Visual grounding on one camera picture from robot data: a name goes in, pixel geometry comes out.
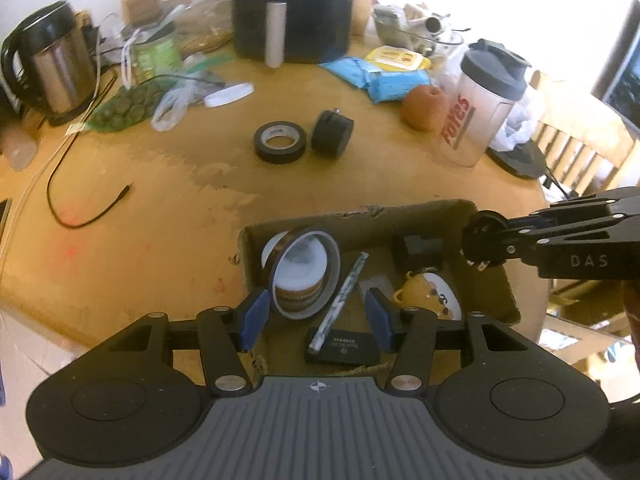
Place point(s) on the black caster wheel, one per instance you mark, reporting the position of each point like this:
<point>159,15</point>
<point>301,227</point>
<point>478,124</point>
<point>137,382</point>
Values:
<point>330,135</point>

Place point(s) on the smartphone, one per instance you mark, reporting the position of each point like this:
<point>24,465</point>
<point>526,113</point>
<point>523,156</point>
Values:
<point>4,217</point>

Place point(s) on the black round pad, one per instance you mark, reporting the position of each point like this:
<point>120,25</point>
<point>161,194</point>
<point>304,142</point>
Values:
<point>520,160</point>

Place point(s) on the steel electric kettle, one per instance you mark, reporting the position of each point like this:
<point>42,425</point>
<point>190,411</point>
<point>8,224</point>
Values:
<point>60,70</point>

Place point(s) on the green net bag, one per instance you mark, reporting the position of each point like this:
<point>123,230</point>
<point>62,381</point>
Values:
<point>127,107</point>

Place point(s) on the black electrical tape roll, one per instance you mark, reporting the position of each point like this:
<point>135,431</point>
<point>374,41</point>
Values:
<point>265,149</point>

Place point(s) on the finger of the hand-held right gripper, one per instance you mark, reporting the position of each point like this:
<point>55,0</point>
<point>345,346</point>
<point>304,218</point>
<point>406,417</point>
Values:
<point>585,257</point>
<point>590,205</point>

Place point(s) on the black power adapter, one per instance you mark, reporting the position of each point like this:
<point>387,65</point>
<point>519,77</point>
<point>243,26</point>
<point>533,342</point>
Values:
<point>417,252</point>

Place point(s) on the black air fryer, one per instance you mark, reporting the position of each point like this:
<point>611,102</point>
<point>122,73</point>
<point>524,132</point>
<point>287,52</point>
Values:
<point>310,5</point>

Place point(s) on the clear plastic bag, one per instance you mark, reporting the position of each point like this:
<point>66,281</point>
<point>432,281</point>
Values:
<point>172,107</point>

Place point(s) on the green round container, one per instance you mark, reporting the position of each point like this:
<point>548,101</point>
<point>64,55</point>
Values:
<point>157,57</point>

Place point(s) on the brown cardboard carton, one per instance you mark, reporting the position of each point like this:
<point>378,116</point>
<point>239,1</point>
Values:
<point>150,2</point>

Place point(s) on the small silver torch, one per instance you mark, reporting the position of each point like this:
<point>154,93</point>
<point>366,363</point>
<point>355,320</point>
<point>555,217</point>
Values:
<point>434,25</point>

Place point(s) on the black rectangular case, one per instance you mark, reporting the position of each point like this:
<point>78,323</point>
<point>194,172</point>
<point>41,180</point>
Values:
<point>350,348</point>

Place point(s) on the white-lidded round jar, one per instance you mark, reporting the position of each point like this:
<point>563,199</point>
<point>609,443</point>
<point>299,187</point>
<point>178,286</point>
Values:
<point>300,272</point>

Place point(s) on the amber tape roll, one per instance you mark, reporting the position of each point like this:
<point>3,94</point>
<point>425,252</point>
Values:
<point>336,266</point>

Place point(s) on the dark screen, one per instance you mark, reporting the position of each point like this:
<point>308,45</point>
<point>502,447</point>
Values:
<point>625,85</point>

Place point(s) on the white plastic bag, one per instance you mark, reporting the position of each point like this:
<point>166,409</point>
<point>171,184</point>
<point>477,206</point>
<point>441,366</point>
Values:
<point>517,127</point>

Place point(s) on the black round plug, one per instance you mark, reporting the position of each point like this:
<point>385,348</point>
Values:
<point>482,240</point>

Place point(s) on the clear shaker bottle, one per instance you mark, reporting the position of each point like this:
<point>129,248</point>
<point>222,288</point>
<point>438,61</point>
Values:
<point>480,120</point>

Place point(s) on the orange fruit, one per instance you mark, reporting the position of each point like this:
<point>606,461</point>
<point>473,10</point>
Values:
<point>424,109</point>

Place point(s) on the marble-patterned pen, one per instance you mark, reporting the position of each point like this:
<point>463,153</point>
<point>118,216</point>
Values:
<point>345,290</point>

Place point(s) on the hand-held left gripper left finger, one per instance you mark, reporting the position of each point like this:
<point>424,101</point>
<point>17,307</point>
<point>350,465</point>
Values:
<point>252,317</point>

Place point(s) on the yellow wipes packet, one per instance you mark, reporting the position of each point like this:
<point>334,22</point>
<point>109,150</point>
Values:
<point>397,57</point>

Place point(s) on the wooden chair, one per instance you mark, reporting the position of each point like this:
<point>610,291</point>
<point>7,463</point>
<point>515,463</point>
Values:
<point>585,140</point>

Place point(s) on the frosted plastic bottle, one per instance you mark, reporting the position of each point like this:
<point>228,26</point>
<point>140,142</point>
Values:
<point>17,150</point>

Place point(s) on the brown cardboard box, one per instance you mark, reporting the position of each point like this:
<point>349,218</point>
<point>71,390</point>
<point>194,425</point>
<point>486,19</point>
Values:
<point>290,341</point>

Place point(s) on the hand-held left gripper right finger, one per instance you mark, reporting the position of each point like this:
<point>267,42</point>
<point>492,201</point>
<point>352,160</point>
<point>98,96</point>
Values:
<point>377,322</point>

